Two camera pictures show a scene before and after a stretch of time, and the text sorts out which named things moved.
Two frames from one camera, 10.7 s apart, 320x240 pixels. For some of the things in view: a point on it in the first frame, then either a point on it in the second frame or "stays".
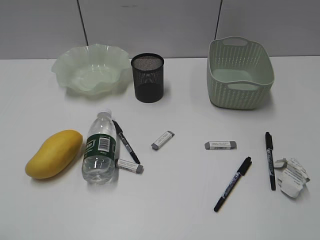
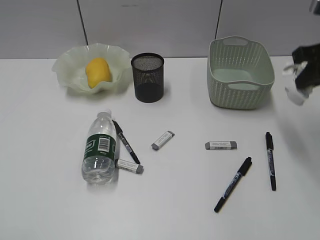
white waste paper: x=294 y=177 to x=294 y=94
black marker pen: x=269 y=141 stays
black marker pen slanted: x=220 y=201 stays
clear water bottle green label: x=98 y=164 stays
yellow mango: x=56 y=152 to x=98 y=70
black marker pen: x=126 y=142 stays
